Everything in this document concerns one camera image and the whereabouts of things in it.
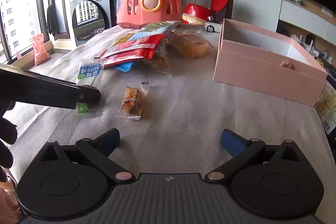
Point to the yellow printed packet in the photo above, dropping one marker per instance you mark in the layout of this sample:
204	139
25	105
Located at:
328	103

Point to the wide blue printed snack packet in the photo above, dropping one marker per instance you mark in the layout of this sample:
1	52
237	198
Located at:
160	27

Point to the white toy car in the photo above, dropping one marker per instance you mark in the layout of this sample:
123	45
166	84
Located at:
212	26

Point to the clear bread packet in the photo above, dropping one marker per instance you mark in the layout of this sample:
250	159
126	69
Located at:
190	45

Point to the dark hanging cloth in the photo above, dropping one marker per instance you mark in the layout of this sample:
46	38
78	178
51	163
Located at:
52	19

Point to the small blue packet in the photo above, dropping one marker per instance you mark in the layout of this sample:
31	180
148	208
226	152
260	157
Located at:
124	66

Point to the red snack packet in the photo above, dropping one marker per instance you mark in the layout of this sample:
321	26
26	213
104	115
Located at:
131	54

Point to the clear packet with green label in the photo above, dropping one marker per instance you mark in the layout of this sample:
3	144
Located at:
88	71

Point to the orange snack bag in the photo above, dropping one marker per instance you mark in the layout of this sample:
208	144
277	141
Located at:
39	50

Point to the small orange snack packet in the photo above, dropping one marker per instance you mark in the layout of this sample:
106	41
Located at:
132	103

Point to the pink cardboard box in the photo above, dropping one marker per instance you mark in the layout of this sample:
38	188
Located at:
262	77

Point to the orange toy pet carrier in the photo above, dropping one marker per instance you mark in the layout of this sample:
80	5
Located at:
162	3

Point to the person's left hand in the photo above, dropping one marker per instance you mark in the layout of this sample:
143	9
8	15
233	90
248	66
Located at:
6	132

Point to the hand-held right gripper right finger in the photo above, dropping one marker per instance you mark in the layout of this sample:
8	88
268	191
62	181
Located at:
232	141

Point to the red lidded container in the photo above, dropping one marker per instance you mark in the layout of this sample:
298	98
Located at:
220	1

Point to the long blue cartoon snack packet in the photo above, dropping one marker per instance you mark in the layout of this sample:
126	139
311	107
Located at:
126	40

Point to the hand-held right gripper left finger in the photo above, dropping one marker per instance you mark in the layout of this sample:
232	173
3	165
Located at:
109	141

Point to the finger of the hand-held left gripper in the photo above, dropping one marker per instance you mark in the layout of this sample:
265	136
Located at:
52	92

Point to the white shelf unit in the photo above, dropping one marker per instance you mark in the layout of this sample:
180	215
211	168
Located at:
296	11

